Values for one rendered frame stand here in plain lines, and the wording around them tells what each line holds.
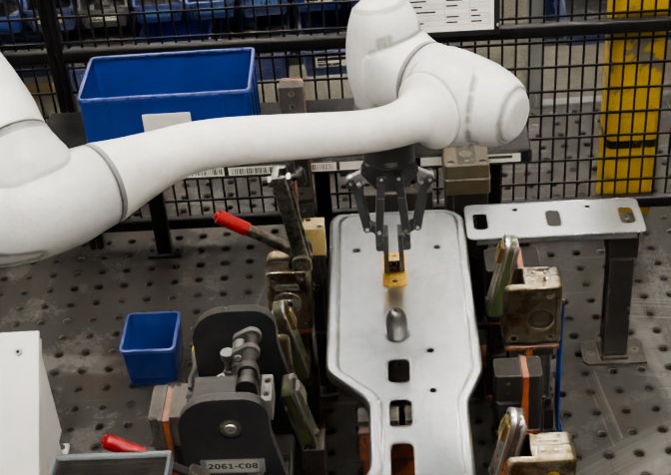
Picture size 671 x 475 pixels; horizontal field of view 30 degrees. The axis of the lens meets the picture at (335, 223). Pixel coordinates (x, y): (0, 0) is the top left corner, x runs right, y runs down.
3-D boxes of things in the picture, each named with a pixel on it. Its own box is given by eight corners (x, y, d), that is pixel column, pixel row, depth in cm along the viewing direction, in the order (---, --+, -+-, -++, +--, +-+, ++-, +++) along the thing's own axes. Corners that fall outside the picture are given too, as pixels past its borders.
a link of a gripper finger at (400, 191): (391, 162, 185) (401, 160, 185) (401, 223, 191) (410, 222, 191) (392, 176, 182) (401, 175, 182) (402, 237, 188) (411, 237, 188)
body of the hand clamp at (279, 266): (325, 437, 211) (308, 271, 191) (284, 439, 211) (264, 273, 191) (325, 412, 216) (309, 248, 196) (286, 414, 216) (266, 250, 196)
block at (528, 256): (544, 405, 213) (549, 275, 197) (478, 408, 214) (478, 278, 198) (537, 368, 221) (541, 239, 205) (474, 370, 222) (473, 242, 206)
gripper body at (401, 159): (357, 150, 177) (361, 204, 183) (418, 147, 177) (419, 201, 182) (357, 123, 183) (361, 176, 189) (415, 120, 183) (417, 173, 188)
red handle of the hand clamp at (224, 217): (310, 259, 190) (217, 218, 186) (303, 269, 192) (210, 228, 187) (311, 243, 194) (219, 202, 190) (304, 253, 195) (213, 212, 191)
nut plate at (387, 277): (407, 285, 190) (407, 279, 190) (382, 286, 191) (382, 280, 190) (405, 253, 197) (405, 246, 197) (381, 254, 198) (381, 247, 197)
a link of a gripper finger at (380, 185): (386, 177, 182) (376, 176, 182) (382, 238, 188) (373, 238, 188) (386, 162, 185) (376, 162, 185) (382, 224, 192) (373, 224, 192)
